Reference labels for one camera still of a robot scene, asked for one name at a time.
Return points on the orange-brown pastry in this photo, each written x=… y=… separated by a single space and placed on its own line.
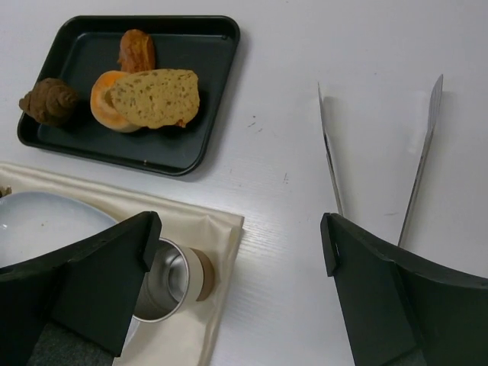
x=137 y=52

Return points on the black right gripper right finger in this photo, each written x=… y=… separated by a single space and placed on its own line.
x=400 y=308

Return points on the black baking tray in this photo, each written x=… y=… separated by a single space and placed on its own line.
x=88 y=45

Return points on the sliced seeded bread loaf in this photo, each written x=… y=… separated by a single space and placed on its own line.
x=157 y=98

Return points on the steel cup with cream sleeve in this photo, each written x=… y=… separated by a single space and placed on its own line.
x=179 y=278

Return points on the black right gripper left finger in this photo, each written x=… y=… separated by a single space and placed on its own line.
x=73 y=306

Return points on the pale blue oval plate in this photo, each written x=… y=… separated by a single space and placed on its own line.
x=34 y=223

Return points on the cream cloth placemat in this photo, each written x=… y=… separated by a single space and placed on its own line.
x=187 y=338

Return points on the orange glazed bagel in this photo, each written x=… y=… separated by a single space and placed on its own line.
x=102 y=107

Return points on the brown chocolate croissant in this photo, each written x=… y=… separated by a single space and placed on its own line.
x=50 y=102

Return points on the steel serving tongs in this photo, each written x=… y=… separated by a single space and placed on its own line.
x=433 y=117

